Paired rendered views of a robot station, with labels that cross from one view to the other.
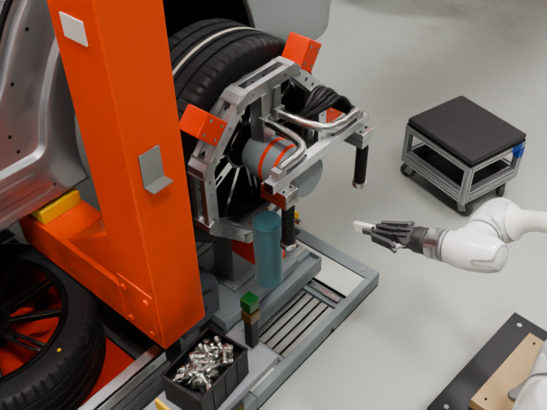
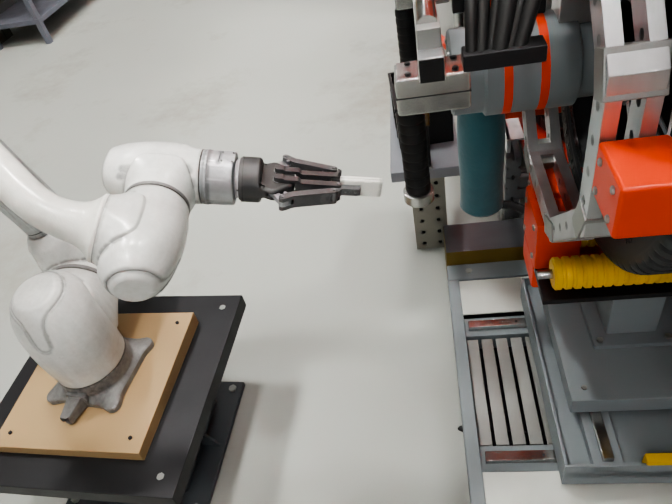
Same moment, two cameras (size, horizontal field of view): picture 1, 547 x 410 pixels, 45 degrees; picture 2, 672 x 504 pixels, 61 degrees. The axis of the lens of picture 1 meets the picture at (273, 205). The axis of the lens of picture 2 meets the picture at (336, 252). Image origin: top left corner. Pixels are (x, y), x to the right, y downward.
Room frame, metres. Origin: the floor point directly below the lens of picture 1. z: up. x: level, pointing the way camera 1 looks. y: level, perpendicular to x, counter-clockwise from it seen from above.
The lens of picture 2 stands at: (2.05, -0.69, 1.28)
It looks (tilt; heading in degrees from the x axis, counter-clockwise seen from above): 43 degrees down; 152
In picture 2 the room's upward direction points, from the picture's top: 14 degrees counter-clockwise
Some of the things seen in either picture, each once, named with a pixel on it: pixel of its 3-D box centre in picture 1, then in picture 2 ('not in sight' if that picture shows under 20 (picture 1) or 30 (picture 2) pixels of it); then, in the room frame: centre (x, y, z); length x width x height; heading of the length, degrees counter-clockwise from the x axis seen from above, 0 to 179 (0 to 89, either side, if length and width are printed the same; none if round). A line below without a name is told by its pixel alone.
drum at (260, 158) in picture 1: (282, 163); (518, 63); (1.53, -0.03, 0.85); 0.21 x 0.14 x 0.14; 49
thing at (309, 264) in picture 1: (245, 278); (623, 364); (1.73, 0.12, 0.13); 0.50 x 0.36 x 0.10; 139
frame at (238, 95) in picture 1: (263, 154); (568, 57); (1.58, 0.03, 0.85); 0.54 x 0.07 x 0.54; 139
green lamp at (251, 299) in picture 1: (249, 302); not in sight; (1.18, 0.07, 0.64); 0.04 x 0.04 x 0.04; 49
